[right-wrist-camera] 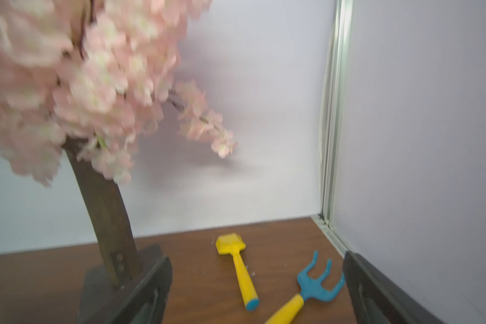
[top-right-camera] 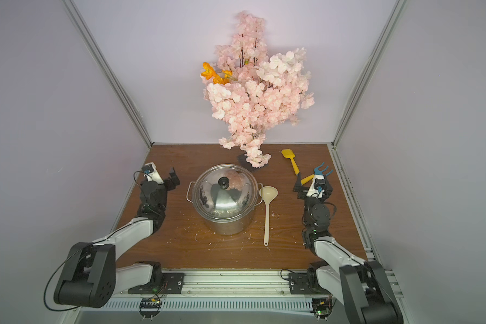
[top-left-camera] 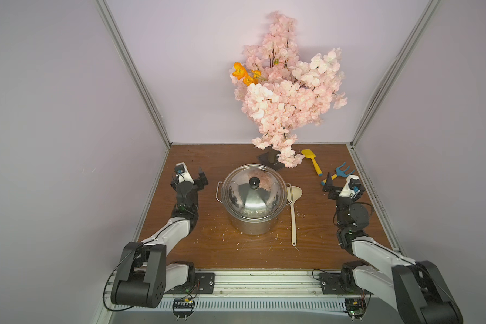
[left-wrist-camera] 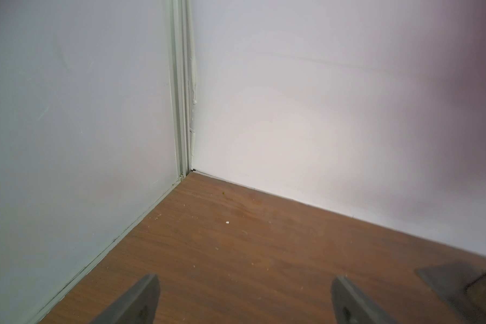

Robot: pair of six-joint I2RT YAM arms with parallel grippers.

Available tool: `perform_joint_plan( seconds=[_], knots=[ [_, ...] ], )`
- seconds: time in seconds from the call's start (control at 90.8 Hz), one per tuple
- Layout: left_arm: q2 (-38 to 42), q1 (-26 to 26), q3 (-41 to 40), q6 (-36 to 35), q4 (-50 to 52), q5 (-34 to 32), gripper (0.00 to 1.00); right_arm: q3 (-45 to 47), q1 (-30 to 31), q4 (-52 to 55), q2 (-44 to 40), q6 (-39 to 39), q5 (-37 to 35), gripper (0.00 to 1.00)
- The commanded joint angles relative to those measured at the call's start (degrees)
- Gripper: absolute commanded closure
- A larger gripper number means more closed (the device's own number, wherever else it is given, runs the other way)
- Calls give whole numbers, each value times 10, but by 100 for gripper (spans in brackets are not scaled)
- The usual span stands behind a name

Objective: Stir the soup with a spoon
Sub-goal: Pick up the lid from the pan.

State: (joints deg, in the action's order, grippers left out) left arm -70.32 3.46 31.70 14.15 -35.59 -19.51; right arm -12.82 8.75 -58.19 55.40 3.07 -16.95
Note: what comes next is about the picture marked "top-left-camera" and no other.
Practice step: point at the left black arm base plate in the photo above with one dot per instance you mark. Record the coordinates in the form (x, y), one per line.
(203, 284)

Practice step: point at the pink cherry blossom branch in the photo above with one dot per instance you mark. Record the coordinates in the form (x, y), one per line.
(293, 93)

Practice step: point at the small circuit board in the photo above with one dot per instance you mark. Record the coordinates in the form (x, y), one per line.
(183, 308)
(355, 308)

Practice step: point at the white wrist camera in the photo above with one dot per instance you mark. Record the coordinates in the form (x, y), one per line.
(354, 182)
(182, 174)

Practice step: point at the stainless steel pot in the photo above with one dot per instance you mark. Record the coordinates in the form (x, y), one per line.
(253, 210)

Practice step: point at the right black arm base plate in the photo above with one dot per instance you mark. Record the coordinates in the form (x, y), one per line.
(338, 283)

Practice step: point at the yellow toy shovel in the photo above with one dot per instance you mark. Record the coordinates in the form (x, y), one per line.
(310, 155)

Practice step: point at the aluminium mounting rail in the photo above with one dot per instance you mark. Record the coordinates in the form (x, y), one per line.
(266, 290)

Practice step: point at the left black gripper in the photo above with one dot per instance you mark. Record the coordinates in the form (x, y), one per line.
(188, 184)

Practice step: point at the left small circuit board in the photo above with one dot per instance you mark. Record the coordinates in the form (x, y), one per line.
(183, 308)

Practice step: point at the right corner metal frame strip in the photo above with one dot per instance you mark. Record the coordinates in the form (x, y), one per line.
(394, 70)

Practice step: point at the left corner metal frame strip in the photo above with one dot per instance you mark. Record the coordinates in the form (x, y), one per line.
(125, 55)

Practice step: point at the dark flower stand base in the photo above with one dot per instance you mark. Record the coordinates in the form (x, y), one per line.
(270, 159)

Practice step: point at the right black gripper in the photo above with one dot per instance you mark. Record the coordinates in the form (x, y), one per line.
(339, 196)

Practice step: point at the right small circuit board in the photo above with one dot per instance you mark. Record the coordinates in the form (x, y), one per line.
(355, 308)

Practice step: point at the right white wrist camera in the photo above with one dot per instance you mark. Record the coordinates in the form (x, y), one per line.
(354, 182)

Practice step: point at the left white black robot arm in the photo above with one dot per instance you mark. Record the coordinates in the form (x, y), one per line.
(143, 276)

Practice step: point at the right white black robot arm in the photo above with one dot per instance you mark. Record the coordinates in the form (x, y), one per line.
(415, 289)

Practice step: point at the blue yellow toy rake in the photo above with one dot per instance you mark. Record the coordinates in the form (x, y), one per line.
(341, 171)

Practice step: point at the corner metal frame strip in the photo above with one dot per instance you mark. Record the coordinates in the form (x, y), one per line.
(125, 55)
(394, 70)

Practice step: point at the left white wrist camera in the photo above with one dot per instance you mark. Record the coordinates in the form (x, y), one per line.
(182, 174)

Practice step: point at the orange artificial flower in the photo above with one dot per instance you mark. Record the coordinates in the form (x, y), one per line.
(240, 73)

